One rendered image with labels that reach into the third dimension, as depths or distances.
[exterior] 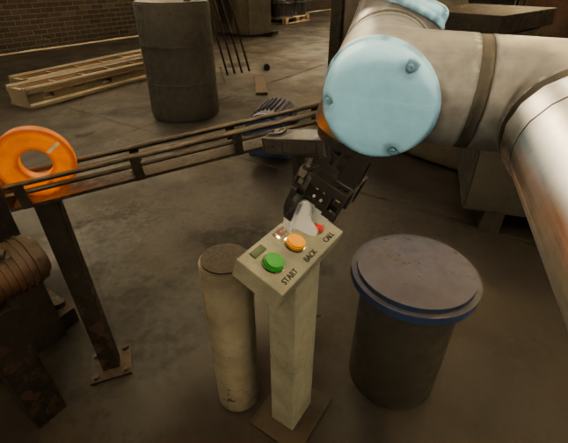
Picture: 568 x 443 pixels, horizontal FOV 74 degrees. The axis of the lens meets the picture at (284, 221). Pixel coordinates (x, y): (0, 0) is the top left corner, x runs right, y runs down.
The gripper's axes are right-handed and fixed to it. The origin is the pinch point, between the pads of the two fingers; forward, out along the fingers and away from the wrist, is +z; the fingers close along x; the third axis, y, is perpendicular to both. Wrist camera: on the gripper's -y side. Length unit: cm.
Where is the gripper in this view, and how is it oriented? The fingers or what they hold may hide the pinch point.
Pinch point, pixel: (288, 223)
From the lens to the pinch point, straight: 63.7
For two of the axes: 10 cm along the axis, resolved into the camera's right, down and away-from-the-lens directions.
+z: -2.8, 6.7, 6.8
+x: 5.5, -4.7, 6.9
